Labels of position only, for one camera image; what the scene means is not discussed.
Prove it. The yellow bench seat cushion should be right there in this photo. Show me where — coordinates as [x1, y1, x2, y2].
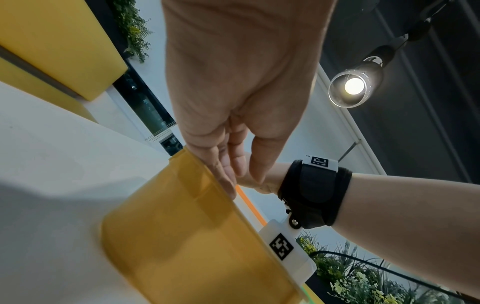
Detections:
[0, 56, 99, 123]

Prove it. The dark window pane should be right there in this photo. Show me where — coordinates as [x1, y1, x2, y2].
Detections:
[112, 69, 177, 140]
[159, 135, 185, 157]

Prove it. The translucent yellow tray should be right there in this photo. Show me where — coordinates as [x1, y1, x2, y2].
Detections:
[100, 145, 305, 304]

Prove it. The person's left hand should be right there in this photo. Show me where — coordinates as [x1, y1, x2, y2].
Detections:
[160, 0, 339, 200]

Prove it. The black right wrist marker band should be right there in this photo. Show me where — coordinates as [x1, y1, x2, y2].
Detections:
[276, 154, 354, 231]

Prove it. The person's right hand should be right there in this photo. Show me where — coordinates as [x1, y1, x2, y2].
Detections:
[235, 153, 292, 195]

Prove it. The person's right forearm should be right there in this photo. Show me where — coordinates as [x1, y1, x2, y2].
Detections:
[331, 172, 480, 300]

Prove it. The black ceiling spotlight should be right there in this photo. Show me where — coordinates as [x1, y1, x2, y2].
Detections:
[327, 44, 397, 109]
[406, 16, 434, 43]

